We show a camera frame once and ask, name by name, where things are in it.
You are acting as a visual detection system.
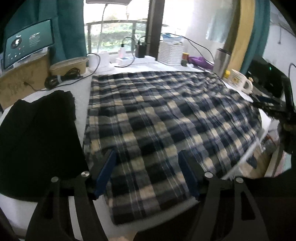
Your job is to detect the blue plaid pants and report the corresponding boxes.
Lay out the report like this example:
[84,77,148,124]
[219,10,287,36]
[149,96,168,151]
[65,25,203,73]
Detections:
[83,71,261,225]

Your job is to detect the black monitor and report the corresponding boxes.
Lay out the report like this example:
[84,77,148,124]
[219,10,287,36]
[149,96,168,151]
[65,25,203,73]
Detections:
[246,55,286,98]

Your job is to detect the white printed mug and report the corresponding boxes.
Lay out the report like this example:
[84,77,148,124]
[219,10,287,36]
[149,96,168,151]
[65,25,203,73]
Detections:
[228,69,253,94]

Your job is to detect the small yellow bottle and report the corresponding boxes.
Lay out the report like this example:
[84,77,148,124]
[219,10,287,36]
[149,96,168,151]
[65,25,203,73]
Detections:
[223,70,231,79]

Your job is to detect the black folded garment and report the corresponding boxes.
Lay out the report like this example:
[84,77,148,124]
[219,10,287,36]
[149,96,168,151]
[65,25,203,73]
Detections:
[1,90,88,202]

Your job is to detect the stainless steel tumbler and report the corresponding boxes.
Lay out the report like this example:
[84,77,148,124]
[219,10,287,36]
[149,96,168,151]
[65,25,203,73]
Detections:
[213,48,231,78]

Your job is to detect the teal and yellow right curtain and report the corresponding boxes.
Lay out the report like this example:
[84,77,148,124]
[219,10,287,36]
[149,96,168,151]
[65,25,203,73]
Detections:
[223,0,270,74]

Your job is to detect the purple cloth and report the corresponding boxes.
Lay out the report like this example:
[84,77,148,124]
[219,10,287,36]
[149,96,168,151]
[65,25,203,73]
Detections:
[188,56,214,70]

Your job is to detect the white perforated basket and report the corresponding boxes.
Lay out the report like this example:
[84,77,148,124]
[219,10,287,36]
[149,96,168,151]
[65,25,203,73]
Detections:
[157,42,184,66]

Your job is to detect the beige oval container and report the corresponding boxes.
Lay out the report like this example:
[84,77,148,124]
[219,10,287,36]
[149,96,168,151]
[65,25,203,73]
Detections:
[49,57,88,76]

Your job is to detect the white cylindrical cup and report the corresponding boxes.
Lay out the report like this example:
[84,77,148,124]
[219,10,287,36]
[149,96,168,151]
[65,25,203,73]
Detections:
[88,52,110,71]

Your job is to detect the brown cardboard box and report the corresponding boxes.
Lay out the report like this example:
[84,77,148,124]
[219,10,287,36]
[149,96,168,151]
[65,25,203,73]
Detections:
[1,52,50,109]

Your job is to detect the black power adapter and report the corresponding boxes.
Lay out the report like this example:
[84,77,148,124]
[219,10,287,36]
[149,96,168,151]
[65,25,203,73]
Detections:
[135,41,147,58]

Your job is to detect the teal screen tablet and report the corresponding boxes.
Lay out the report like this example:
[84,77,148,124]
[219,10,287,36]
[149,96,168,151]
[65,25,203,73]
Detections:
[3,19,54,69]

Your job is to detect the teal left curtain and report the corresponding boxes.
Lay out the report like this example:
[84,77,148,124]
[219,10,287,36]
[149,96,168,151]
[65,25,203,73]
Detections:
[1,1,87,64]

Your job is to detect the grey desk lamp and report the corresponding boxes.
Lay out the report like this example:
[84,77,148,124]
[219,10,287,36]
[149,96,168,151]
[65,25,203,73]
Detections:
[83,1,132,53]

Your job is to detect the coiled black cable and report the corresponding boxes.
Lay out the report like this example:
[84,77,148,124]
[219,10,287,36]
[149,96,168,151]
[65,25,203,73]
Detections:
[23,67,84,91]

